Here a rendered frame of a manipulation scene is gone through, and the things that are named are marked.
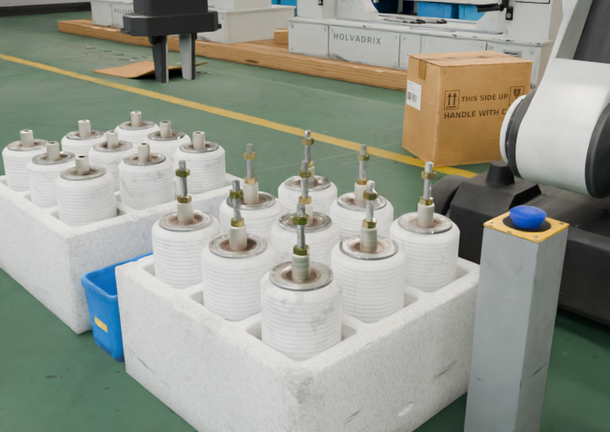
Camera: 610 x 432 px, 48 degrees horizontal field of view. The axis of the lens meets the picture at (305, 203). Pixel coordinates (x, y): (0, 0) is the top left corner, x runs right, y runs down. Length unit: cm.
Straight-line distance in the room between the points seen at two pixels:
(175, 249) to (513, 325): 44
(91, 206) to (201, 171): 22
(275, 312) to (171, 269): 22
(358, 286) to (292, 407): 18
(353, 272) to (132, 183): 53
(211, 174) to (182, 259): 39
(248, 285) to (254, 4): 352
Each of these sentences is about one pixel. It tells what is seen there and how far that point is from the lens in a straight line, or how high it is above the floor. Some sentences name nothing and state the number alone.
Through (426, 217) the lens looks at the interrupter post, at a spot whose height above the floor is 27.
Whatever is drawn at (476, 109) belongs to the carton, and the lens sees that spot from 208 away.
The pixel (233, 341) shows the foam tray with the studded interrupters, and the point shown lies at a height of 18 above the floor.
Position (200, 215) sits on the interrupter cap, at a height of 25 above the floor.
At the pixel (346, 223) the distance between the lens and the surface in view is 100.
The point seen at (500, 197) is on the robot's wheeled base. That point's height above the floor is 20.
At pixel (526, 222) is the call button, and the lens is 80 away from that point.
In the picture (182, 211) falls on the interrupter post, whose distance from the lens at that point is 96.
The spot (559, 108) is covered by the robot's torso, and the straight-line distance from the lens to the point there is 103.
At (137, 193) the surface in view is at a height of 20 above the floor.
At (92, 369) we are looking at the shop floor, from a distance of 114.
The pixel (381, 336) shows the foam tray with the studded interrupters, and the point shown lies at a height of 18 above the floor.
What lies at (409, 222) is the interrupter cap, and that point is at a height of 25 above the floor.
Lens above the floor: 61
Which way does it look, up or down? 20 degrees down
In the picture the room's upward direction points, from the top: straight up
